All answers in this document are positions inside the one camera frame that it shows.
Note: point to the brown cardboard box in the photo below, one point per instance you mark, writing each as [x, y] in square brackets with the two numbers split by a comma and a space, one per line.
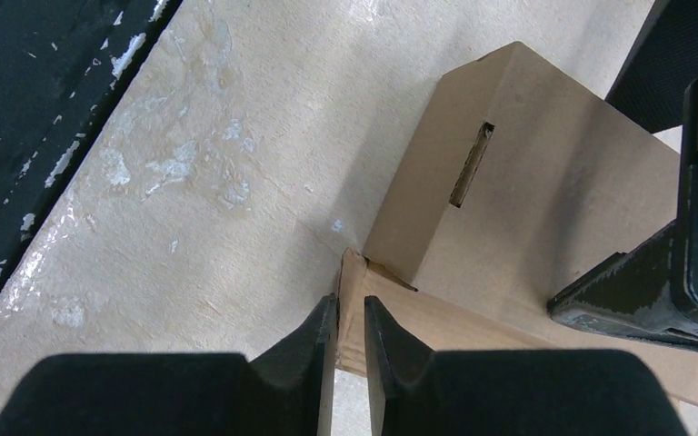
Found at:
[517, 181]

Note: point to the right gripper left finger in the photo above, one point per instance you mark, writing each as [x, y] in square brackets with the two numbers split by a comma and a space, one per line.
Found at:
[287, 390]

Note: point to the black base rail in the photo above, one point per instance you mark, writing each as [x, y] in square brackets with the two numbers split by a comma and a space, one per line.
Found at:
[64, 66]

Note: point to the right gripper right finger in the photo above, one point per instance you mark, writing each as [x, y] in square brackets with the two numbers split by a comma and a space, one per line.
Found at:
[416, 390]

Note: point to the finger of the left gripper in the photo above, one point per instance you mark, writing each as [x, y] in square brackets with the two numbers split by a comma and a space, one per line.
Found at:
[662, 62]
[649, 294]

